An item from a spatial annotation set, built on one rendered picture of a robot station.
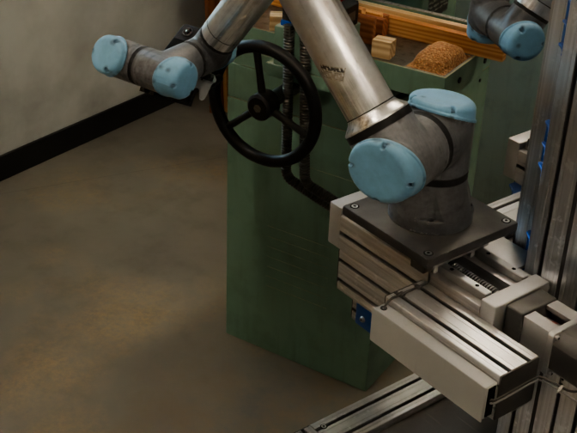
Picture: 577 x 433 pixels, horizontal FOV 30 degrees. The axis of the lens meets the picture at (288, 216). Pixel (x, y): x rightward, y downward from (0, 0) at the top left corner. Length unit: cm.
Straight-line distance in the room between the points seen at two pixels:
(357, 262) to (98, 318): 119
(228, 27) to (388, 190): 49
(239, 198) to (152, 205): 89
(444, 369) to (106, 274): 167
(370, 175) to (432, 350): 30
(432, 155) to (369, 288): 39
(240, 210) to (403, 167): 111
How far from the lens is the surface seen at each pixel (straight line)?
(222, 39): 203
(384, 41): 236
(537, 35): 205
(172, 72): 196
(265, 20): 256
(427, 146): 173
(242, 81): 258
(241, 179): 269
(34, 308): 312
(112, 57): 202
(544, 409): 210
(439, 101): 181
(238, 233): 278
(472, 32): 218
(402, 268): 194
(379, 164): 170
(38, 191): 371
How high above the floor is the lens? 178
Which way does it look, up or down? 30 degrees down
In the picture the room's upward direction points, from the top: 2 degrees clockwise
